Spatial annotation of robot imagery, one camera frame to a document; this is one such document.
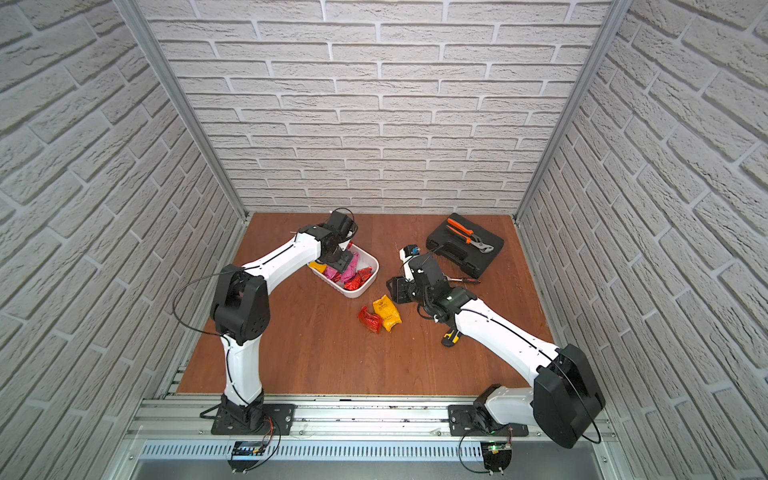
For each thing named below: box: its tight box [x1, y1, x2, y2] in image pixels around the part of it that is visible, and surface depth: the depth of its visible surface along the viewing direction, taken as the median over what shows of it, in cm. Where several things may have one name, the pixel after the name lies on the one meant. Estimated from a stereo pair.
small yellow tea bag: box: [373, 294, 403, 332], surface depth 91 cm
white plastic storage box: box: [307, 244, 380, 298], surface depth 99 cm
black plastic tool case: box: [426, 213, 504, 279], surface depth 105 cm
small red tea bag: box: [358, 306, 383, 334], surface depth 89 cm
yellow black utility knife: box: [441, 330, 460, 347], surface depth 89 cm
